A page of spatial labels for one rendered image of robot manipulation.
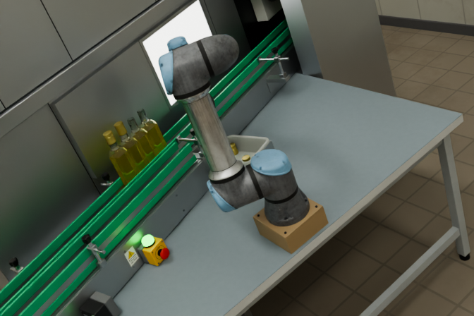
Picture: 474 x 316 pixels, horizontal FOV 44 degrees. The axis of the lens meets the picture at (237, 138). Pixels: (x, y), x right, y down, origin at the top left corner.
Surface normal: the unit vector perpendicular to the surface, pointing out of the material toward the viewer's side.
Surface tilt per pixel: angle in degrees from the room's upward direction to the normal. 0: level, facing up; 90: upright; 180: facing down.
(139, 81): 90
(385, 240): 0
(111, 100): 90
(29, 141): 90
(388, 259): 0
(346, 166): 0
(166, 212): 90
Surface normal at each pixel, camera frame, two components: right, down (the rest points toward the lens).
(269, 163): -0.18, -0.83
